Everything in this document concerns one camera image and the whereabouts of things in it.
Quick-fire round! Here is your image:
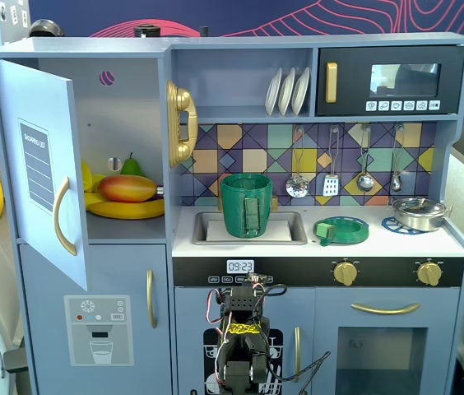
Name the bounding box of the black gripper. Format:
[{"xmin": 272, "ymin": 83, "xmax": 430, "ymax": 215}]
[{"xmin": 220, "ymin": 285, "xmax": 267, "ymax": 323}]

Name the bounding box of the steel toy sink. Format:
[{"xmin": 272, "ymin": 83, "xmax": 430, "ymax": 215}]
[{"xmin": 191, "ymin": 210, "xmax": 309, "ymax": 246}]

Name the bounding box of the green printed cup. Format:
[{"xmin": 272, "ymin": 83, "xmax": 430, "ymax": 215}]
[{"xmin": 220, "ymin": 173, "xmax": 276, "ymax": 240}]

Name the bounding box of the gold stove knob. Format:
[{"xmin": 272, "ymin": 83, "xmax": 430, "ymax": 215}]
[
  {"xmin": 332, "ymin": 260, "xmax": 359, "ymax": 286},
  {"xmin": 415, "ymin": 262, "xmax": 443, "ymax": 287}
]

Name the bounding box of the steel toy skimmer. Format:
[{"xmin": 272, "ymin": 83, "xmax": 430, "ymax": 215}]
[{"xmin": 285, "ymin": 124, "xmax": 312, "ymax": 198}]

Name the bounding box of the white slotted toy spatula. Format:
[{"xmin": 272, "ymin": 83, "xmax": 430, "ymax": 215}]
[{"xmin": 322, "ymin": 125, "xmax": 341, "ymax": 197}]

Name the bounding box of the blue toy kitchen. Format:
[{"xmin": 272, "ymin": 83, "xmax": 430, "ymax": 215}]
[{"xmin": 0, "ymin": 32, "xmax": 464, "ymax": 395}]

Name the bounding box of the yellow toy banana bunch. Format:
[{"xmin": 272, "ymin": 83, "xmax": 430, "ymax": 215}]
[{"xmin": 81, "ymin": 160, "xmax": 166, "ymax": 221}]

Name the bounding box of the blue round trivet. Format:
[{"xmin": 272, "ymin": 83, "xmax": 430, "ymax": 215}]
[{"xmin": 380, "ymin": 216, "xmax": 427, "ymax": 237}]

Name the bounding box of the red orange toy mango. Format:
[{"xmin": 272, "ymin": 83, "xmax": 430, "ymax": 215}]
[{"xmin": 98, "ymin": 174, "xmax": 165, "ymax": 204}]

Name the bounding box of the steel toy ladle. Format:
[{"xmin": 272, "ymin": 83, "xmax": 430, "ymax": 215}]
[{"xmin": 355, "ymin": 124, "xmax": 375, "ymax": 193}]

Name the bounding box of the green toy pear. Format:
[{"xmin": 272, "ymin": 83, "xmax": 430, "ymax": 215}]
[{"xmin": 119, "ymin": 152, "xmax": 143, "ymax": 178}]

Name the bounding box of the steel toy spoon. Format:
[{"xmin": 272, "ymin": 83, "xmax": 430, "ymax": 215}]
[{"xmin": 389, "ymin": 123, "xmax": 406, "ymax": 193}]

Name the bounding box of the steel toy pot with lid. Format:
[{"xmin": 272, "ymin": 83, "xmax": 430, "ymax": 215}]
[{"xmin": 387, "ymin": 196, "xmax": 453, "ymax": 232}]

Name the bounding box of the gold toy telephone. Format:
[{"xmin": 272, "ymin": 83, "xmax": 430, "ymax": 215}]
[{"xmin": 165, "ymin": 79, "xmax": 199, "ymax": 170}]

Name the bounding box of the white toy plate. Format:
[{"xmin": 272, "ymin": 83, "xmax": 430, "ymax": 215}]
[
  {"xmin": 265, "ymin": 67, "xmax": 284, "ymax": 117},
  {"xmin": 277, "ymin": 67, "xmax": 297, "ymax": 117},
  {"xmin": 290, "ymin": 66, "xmax": 312, "ymax": 117}
]

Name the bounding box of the black toy microwave door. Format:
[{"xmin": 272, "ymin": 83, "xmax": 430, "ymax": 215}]
[{"xmin": 316, "ymin": 45, "xmax": 464, "ymax": 118}]

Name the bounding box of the blue shopping list door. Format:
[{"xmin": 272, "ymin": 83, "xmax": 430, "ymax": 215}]
[{"xmin": 0, "ymin": 57, "xmax": 90, "ymax": 291}]

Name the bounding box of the black cylinder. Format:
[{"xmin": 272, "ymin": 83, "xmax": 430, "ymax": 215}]
[{"xmin": 133, "ymin": 24, "xmax": 161, "ymax": 40}]

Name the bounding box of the black round device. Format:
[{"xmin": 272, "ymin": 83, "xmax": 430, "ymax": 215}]
[{"xmin": 29, "ymin": 18, "xmax": 66, "ymax": 39}]

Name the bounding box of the gold dishwasher handle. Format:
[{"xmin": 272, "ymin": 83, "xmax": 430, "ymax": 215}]
[{"xmin": 294, "ymin": 326, "xmax": 303, "ymax": 383}]

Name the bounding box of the long black cable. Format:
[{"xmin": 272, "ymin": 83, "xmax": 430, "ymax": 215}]
[{"xmin": 263, "ymin": 282, "xmax": 332, "ymax": 395}]

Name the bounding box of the gold fridge handle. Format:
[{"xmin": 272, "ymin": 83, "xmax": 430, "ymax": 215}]
[{"xmin": 146, "ymin": 268, "xmax": 159, "ymax": 330}]

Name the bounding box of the gold oven handle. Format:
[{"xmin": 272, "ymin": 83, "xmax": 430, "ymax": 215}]
[{"xmin": 350, "ymin": 302, "xmax": 421, "ymax": 316}]

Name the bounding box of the gold curved door handle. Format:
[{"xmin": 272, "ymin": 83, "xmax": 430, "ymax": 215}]
[{"xmin": 53, "ymin": 176, "xmax": 78, "ymax": 258}]

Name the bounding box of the gold microwave handle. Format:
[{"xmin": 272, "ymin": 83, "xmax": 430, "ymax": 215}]
[{"xmin": 324, "ymin": 62, "xmax": 339, "ymax": 105}]

